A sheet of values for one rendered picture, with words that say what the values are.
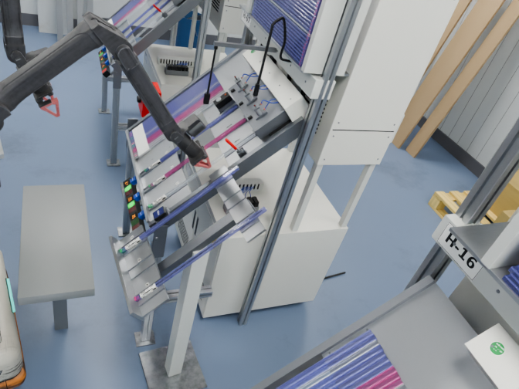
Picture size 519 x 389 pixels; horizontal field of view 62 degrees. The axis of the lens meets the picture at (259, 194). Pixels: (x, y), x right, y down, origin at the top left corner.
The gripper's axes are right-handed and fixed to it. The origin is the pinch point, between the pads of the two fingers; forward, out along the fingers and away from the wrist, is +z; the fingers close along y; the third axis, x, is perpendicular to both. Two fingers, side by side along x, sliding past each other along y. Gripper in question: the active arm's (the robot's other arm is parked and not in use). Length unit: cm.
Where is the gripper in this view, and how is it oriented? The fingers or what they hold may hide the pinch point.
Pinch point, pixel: (208, 165)
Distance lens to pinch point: 170.7
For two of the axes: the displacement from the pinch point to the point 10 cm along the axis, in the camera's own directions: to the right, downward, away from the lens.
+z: 4.9, 5.0, 7.1
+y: -3.4, -6.4, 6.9
